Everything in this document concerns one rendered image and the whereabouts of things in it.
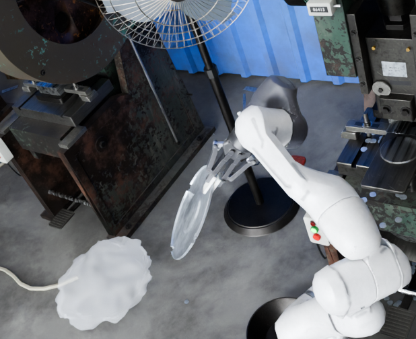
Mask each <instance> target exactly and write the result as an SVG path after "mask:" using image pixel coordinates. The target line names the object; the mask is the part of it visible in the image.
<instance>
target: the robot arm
mask: <svg viewBox="0 0 416 339"><path fill-rule="evenodd" d="M297 92H298V88H297V86H296V85H295V83H294V82H293V81H291V80H290V79H288V78H286V77H284V76H280V75H270V76H268V77H267V78H266V79H265V80H264V81H263V82H262V83H261V84H260V86H259V87H258V88H257V90H256V91H255V92H254V93H253V95H252V98H251V100H250V102H249V103H248V105H246V106H245V107H244V109H243V111H242V112H238V113H237V115H238V116H239V117H238V118H237V120H236V122H235V127H234V128H233V130H232V131H231V133H230V134H229V136H228V138H226V139H224V140H223V141H219V142H217V140H213V148H212V151H211V154H210V156H209V160H208V162H207V170H206V172H207V173H209V174H208V175H207V177H206V183H205V185H204V186H203V194H206V192H207V191H208V189H209V188H210V187H211V185H212V184H213V183H214V185H213V191H214V190H215V189H216V188H217V187H220V186H221V185H222V184H223V183H224V182H226V180H229V181H231V182H232V181H233V180H234V179H236V178H237V177H238V176H239V175H240V174H241V173H242V172H243V171H244V170H246V169H247V168H248V167H250V166H252V165H254V164H255V163H256V158H257V159H258V160H259V161H260V162H261V163H262V165H263V166H264V167H265V168H266V170H267V171H268V172H269V173H270V174H271V175H272V176H273V178H274V179H275V180H276V181H277V183H278V184H279V185H280V186H281V187H282V189H284V191H285V192H286V193H287V194H288V196H289V197H291V198H293V199H294V200H295V201H296V202H297V203H298V204H299V205H300V206H301V207H302V208H303V209H305V210H306V212H307V213H308V214H309V215H310V216H311V218H312V219H313V220H314V222H315V223H316V224H317V225H318V227H319V229H320V230H321V231H322V232H323V234H324V235H325V236H326V238H327V239H328V240H329V241H330V243H331V244H332V245H333V246H334V247H335V248H336V249H337V250H338V251H339V252H340V253H341V254H342V255H343V256H344V257H346V258H343V259H342V260H339V261H338V262H335V263H334V264H331V265H330V266H329V265H327V266H325V267H324V268H323V269H321V270H320V271H318V272H317V273H316V274H315V275H314V279H313V282H312V286H311V287H310V288H309V289H308V290H307V291H306V292H305V293H304V294H302V295H301V296H300V297H298V298H297V299H296V300H295V301H294V302H293V303H292V304H291V305H290V306H289V307H287V308H286V309H285V310H284V312H283V313H282V314H281V316H280V317H279V319H278V320H277V321H276V322H275V331H276V333H277V337H278V339H348V337H353V338H361V337H366V336H371V335H373V334H375V333H377V332H379V331H380V329H381V328H382V326H383V325H384V323H385V317H386V311H385V308H384V306H383V304H382V303H381V302H380V301H379V300H381V299H383V298H385V297H387V296H389V295H391V294H393V293H395V292H396V291H398V290H400V289H402V288H403V287H405V286H406V285H408V284H409V283H410V281H411V275H412V268H411V265H410V262H409V259H408V257H407V256H406V255H405V254H404V253H403V251H402V250H401V249H400V248H399V247H398V246H396V245H394V244H393V243H390V242H389V241H388V240H387V239H384V238H382V236H381V235H380V232H379V229H378V227H377V224H376V222H375V220H374V217H373V215H372V214H371V212H370V210H369V208H368V207H367V205H366V203H365V202H364V200H363V199H362V198H360V197H359V195H358V193H357V192H356V191H355V189H354V187H352V186H351V185H350V184H349V183H348V182H347V181H345V180H344V179H343V178H341V177H339V176H335V175H332V174H328V173H324V172H320V171H316V170H315V169H311V168H309V167H306V166H303V165H302V164H300V163H298V162H296V161H295V160H294V159H293V157H292V156H291V155H290V154H289V153H288V152H287V150H286V149H297V148H298V147H300V146H301V145H302V144H303V143H304V141H305V140H306V137H307V135H308V125H307V121H306V119H305V118H304V116H303V115H302V114H301V111H300V107H299V105H298V101H297ZM221 147H223V154H222V155H221V157H220V158H219V159H218V160H217V162H216V163H215V165H214V166H213V164H214V161H215V158H216V156H217V151H219V150H220V149H221ZM252 153H253V154H254V155H252ZM229 159H230V161H229V163H228V164H227V166H226V168H225V169H224V170H223V172H222V174H221V173H220V172H219V173H218V171H219V170H220V169H221V168H222V166H223V165H224V163H225V162H227V161H228V160H229ZM242 159H245V160H244V161H242V162H241V163H240V164H239V165H238V166H236V165H237V164H238V162H239V161H240V160H242ZM235 166H236V167H235ZM234 167H235V168H234ZM217 173H218V175H217Z"/></svg>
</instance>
